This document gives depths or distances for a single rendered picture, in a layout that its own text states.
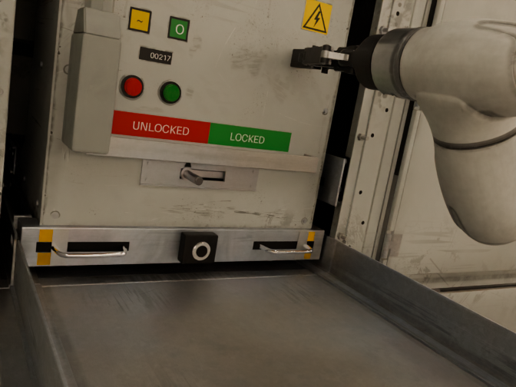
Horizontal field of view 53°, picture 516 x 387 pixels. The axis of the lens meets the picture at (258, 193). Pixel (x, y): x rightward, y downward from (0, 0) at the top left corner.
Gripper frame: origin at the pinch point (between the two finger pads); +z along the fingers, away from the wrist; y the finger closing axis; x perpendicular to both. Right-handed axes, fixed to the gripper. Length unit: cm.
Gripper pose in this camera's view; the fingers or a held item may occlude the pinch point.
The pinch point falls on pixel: (306, 58)
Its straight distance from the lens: 89.7
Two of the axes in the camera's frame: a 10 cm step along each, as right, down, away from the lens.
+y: 8.6, 0.5, 5.1
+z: -4.9, -2.4, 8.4
